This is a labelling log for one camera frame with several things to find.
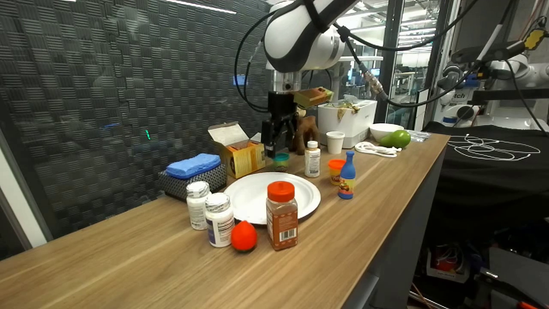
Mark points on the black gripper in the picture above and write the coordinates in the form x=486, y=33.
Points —
x=281, y=105

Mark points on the small white glue bottle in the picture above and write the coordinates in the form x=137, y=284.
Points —
x=312, y=160

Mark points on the orange lid dough can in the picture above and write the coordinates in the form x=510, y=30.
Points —
x=333, y=169

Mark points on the white pill bottle blue label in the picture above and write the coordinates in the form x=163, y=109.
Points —
x=218, y=224

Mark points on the plain white pill bottle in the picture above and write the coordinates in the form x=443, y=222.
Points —
x=197, y=206

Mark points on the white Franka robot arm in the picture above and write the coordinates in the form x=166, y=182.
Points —
x=302, y=35

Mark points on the white round plate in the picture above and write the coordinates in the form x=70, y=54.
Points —
x=251, y=198

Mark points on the brown moose plush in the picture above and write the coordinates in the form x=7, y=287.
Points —
x=307, y=131

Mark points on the open yellow cardboard box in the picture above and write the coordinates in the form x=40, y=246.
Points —
x=242, y=157

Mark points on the white paper cup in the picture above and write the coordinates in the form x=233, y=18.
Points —
x=335, y=143

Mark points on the blue tape strip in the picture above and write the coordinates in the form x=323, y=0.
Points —
x=239, y=79

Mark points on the dried leaves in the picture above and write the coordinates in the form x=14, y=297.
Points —
x=343, y=109

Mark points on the blue bowling pin bottle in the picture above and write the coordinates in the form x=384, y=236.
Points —
x=347, y=172

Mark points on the spice jar with red lid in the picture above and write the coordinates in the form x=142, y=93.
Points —
x=281, y=220

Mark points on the white mug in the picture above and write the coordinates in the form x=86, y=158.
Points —
x=357, y=117

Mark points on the blue folded cloth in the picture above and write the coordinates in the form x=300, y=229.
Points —
x=192, y=165

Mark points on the red toy tomato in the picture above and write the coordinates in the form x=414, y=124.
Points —
x=244, y=237

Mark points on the white bowl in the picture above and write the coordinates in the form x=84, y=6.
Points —
x=384, y=131

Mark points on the green fruit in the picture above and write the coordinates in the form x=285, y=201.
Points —
x=398, y=139

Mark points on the green tape piece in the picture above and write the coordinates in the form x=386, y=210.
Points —
x=146, y=134

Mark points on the dark metal pillar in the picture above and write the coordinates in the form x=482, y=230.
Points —
x=388, y=57

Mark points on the small clear packet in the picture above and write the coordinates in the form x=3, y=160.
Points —
x=419, y=136

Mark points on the red and white box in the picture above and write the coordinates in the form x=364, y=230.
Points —
x=446, y=265

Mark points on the black table cloth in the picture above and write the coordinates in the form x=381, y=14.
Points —
x=491, y=174

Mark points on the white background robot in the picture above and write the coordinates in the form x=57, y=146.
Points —
x=515, y=71

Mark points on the yellow black clamp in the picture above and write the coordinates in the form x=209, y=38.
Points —
x=534, y=38

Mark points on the yellow wrist camera box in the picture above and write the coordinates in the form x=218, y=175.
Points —
x=312, y=97

